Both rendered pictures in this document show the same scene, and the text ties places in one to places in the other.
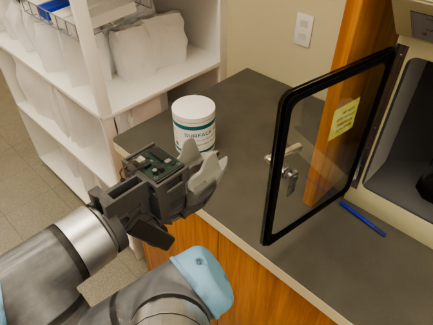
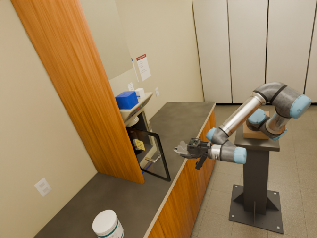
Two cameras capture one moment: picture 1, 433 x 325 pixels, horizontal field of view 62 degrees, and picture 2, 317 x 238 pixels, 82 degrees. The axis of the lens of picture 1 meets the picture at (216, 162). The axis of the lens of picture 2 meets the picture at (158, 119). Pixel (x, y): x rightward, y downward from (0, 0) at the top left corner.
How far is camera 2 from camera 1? 1.04 m
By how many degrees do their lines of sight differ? 79
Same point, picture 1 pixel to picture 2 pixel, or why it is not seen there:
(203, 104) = (103, 216)
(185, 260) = (212, 131)
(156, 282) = (218, 133)
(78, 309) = not seen: hidden behind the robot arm
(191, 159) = (180, 150)
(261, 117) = (89, 213)
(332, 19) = (52, 169)
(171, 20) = not seen: outside the picture
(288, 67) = (49, 208)
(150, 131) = not seen: outside the picture
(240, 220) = (157, 198)
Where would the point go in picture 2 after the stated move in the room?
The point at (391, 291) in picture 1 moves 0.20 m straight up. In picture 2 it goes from (169, 159) to (164, 140)
